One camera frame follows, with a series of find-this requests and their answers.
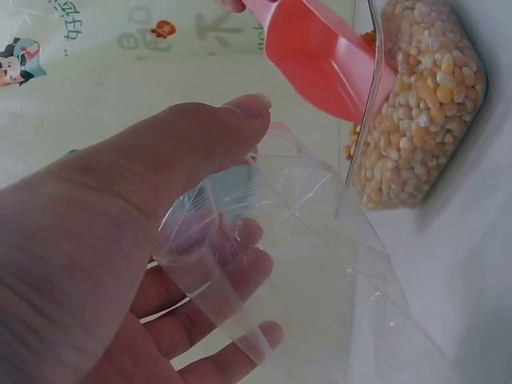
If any clear plastic zip bag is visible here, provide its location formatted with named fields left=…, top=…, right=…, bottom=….
left=154, top=122, right=467, bottom=384

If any pink plastic scoop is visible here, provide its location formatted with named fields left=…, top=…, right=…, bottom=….
left=242, top=0, right=398, bottom=123

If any person's left hand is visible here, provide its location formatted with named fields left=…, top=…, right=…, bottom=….
left=0, top=92, right=285, bottom=384

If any pile of yellow corn kernels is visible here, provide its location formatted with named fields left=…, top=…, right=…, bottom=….
left=346, top=0, right=488, bottom=211

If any clear plastic container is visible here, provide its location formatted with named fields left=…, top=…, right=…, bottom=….
left=335, top=0, right=490, bottom=214

